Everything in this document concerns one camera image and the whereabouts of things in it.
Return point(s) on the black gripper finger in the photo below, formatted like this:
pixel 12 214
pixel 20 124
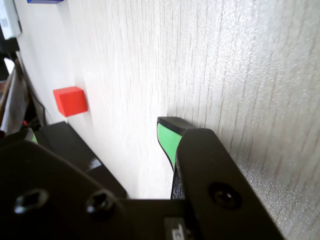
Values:
pixel 50 200
pixel 212 170

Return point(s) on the red wooden cube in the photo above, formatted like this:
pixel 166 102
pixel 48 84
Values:
pixel 71 102

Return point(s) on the blue wooden cube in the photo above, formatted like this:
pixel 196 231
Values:
pixel 45 1

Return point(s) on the white rectangular panel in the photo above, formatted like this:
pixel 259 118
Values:
pixel 10 22

